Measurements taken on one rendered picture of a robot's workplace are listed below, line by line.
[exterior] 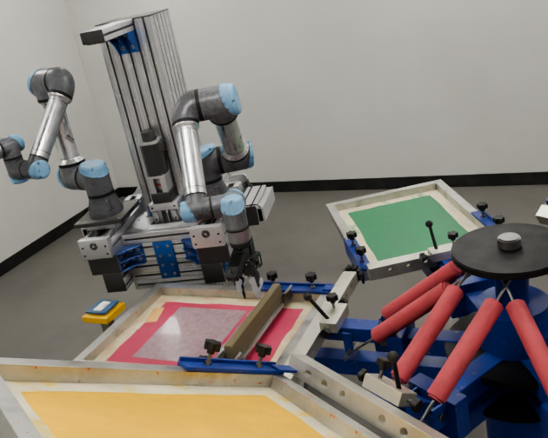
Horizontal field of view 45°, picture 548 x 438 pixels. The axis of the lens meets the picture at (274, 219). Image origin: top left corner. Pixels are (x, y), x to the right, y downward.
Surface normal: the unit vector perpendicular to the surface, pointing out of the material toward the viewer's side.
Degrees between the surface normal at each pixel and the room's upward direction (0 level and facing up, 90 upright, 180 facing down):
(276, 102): 90
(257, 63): 90
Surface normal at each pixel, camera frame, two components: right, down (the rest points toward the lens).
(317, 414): -0.77, -0.18
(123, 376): 0.58, 0.20
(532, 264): -0.18, -0.91
